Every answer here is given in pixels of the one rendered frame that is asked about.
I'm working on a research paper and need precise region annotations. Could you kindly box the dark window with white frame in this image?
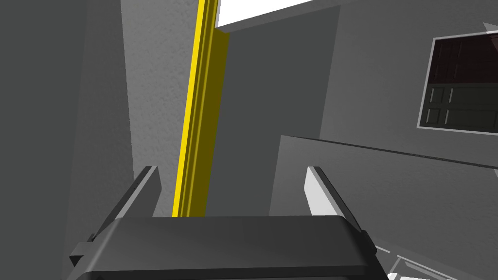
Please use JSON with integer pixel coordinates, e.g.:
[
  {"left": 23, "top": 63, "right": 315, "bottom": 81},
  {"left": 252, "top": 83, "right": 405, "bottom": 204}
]
[{"left": 416, "top": 32, "right": 498, "bottom": 136}]

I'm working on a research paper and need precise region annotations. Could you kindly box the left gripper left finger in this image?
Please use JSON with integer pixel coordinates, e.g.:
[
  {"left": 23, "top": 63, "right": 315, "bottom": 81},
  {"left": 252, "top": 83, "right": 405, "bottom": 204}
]
[{"left": 91, "top": 166, "right": 162, "bottom": 243}]

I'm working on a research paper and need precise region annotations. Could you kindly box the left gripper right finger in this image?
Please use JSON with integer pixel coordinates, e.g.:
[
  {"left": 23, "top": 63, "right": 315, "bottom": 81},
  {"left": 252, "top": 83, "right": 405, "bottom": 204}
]
[{"left": 303, "top": 166, "right": 369, "bottom": 235}]

